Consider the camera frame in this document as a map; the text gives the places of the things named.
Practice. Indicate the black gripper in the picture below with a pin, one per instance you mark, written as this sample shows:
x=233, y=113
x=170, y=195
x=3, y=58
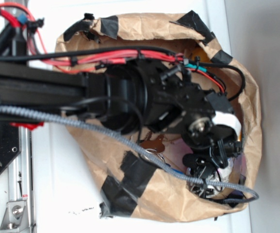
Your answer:
x=214, y=147

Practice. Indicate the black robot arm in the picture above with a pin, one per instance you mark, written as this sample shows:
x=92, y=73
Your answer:
x=118, y=91

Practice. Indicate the bunch of metal keys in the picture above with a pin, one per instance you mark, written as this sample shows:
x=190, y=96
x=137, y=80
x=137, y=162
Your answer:
x=154, y=147

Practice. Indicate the brown paper bag bin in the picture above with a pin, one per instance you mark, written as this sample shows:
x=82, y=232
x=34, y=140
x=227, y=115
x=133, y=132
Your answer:
x=130, y=187

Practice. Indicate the yellow rubber duck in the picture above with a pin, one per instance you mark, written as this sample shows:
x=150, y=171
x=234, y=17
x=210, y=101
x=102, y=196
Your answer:
x=199, y=54

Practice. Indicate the aluminium frame rail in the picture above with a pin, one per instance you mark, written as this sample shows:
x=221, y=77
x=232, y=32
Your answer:
x=20, y=176

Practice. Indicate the metal corner bracket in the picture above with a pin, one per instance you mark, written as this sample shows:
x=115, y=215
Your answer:
x=16, y=218

